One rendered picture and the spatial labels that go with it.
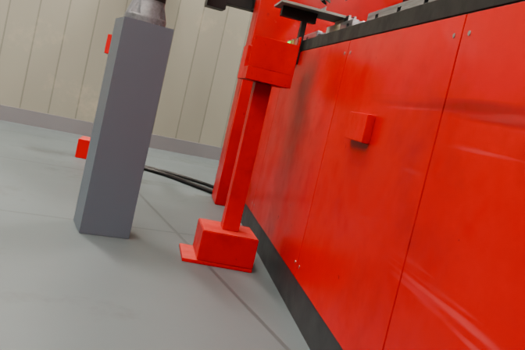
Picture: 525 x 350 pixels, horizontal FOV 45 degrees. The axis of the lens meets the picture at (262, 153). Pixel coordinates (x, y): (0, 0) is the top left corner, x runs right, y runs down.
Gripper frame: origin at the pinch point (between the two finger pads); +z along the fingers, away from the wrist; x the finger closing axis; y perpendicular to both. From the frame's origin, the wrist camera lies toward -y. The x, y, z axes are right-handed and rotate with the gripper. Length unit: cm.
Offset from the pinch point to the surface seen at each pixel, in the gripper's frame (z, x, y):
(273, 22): -2, 86, -6
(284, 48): 8, -39, -31
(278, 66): 12, -39, -36
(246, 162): 38, -32, -60
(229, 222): 54, -32, -75
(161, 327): 52, -103, -101
